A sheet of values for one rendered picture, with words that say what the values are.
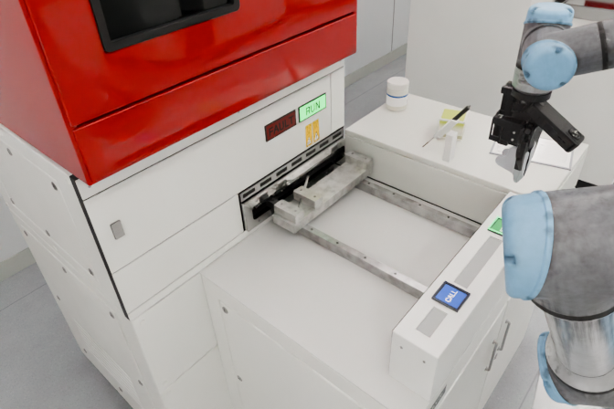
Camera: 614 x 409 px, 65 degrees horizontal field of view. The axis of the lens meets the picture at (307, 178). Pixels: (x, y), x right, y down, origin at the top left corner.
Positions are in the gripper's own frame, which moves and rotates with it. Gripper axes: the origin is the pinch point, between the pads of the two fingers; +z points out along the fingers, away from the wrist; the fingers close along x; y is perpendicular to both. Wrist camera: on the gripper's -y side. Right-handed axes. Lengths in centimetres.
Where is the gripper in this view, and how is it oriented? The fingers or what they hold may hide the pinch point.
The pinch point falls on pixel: (520, 177)
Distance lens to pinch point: 111.2
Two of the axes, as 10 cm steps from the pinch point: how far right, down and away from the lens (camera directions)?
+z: 0.4, 8.2, 5.7
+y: -7.6, -3.5, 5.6
